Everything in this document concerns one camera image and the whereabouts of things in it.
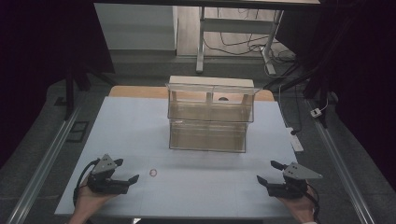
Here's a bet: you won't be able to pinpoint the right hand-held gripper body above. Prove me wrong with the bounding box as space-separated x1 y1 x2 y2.
266 161 324 200

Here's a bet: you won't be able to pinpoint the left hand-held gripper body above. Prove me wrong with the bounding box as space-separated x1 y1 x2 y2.
87 153 130 196

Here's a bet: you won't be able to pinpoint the clear two-tier acrylic container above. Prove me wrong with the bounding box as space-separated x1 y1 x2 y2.
165 81 262 154

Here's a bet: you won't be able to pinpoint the person's right hand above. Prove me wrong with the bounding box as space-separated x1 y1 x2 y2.
276 186 318 224

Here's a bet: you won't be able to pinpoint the person's left hand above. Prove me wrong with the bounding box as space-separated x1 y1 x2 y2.
66 185 117 224

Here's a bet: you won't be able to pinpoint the pale blue table sheet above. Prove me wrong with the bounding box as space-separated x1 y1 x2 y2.
53 95 301 218

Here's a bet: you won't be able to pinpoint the white power strip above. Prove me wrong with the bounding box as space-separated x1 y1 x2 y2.
285 126 304 153

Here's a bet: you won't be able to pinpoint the black floor plate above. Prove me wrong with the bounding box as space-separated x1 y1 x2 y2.
65 120 91 144

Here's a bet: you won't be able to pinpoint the black metal stand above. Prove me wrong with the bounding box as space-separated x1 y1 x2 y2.
63 61 119 121

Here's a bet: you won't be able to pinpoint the long white box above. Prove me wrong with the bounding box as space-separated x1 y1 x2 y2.
167 75 256 90

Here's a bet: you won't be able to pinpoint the black curtain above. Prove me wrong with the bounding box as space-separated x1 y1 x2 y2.
275 0 396 191
0 0 116 171

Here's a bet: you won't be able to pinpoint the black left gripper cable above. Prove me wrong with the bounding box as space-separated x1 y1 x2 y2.
72 158 101 208

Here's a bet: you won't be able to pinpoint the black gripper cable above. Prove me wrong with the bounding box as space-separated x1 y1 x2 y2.
305 182 322 224
72 158 101 208

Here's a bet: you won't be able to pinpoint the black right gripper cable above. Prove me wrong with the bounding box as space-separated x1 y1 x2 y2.
305 182 322 224

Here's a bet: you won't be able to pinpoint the aluminium rail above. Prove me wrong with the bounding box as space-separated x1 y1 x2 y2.
5 105 82 224
305 98 376 224

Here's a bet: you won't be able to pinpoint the black floor cables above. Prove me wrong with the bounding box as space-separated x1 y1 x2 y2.
204 7 297 79

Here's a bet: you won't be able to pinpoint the white desk frame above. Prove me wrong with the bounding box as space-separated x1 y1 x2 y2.
195 6 285 77

